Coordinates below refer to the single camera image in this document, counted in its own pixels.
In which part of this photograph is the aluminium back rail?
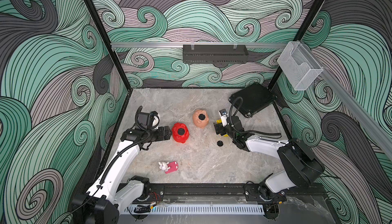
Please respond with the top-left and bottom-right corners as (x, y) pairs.
(111, 41), (287, 49)

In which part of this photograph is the aluminium rail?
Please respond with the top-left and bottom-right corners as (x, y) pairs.
(111, 41), (287, 49)
(301, 42), (392, 159)

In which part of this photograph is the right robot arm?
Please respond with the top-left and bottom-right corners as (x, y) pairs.
(214, 110), (325, 202)

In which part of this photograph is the clear plastic wall bin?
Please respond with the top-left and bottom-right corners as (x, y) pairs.
(278, 41), (323, 91)

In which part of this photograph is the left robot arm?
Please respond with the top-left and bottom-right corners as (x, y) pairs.
(70, 107), (172, 224)

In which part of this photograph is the black square plate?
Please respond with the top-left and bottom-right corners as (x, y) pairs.
(229, 83), (277, 118)

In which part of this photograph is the yellow piggy bank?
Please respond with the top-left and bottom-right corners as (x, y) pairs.
(214, 120), (228, 137)

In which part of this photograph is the red piggy bank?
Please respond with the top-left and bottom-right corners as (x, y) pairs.
(172, 123), (189, 143)

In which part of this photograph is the white bunny on pink base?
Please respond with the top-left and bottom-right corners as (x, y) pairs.
(158, 161), (178, 174)

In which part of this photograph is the white vented strip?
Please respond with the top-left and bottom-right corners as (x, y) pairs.
(123, 204), (264, 215)

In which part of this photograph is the black perforated wall tray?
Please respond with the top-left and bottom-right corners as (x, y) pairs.
(182, 45), (249, 68)

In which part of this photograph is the aluminium right rail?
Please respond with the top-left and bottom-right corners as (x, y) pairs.
(301, 42), (392, 159)

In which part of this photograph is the peach piggy bank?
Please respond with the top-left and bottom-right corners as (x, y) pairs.
(193, 109), (209, 129)

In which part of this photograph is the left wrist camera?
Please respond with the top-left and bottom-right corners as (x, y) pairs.
(148, 111), (160, 129)

